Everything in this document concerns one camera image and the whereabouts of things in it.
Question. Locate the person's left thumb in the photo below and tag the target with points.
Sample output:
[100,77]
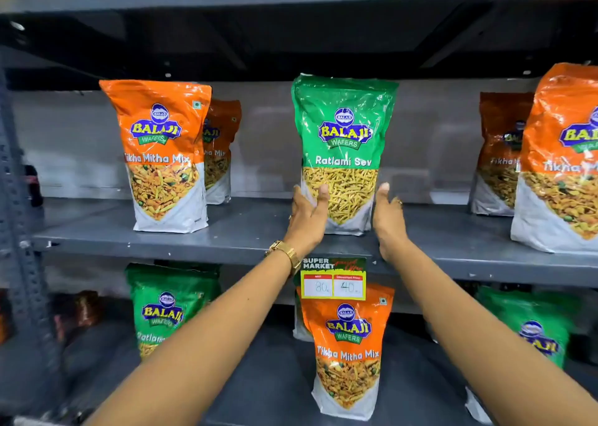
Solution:
[324,199]

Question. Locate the person's left forearm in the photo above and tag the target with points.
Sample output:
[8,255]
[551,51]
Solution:
[201,341]

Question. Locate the green snack packet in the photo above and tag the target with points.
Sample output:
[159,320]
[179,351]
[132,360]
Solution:
[161,290]
[345,108]
[537,311]

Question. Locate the shelf price tag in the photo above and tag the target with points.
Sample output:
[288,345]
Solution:
[333,280]

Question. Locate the brown shiny packet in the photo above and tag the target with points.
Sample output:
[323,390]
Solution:
[77,313]

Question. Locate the person's left hand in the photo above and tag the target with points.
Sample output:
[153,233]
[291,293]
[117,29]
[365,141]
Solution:
[306,227]

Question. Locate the gold wristwatch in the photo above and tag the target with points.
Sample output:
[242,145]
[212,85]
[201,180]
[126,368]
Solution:
[288,252]

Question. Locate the dark bottle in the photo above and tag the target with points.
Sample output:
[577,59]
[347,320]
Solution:
[33,185]

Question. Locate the white snack packet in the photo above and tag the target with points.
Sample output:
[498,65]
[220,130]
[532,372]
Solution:
[475,409]

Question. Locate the person's right thumb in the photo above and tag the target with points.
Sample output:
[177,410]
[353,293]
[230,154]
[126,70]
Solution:
[382,194]

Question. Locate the grey metal shelf rack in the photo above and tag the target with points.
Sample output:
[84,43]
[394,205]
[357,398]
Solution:
[233,236]

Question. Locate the person's right forearm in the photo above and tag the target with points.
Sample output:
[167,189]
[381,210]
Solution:
[476,341]

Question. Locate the person's right hand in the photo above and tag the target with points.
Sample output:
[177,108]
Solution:
[388,227]

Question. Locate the orange snack packet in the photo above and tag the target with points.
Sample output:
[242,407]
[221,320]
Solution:
[346,369]
[497,126]
[223,124]
[159,131]
[558,210]

